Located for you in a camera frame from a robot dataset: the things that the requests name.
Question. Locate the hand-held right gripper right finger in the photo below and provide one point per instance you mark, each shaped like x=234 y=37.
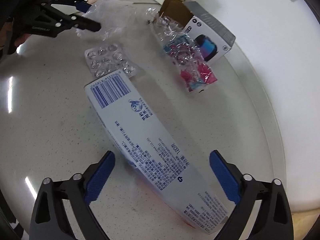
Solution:
x=225 y=177

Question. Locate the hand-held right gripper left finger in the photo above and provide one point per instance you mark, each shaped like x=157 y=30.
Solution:
x=100 y=177

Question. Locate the clear plastic bag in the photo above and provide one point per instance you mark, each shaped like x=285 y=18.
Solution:
x=115 y=17

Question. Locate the white blue toothpaste box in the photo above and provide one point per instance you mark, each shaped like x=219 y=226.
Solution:
x=150 y=142

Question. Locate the speaker cardboard box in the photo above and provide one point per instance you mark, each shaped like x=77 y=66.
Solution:
x=215 y=25

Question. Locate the person's left hand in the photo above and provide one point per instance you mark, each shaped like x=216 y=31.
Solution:
x=23 y=39

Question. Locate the empty silver blister pack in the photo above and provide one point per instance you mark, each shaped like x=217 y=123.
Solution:
x=110 y=60

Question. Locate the clear pink printed wrapper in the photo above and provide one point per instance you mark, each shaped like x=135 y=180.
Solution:
x=190 y=62

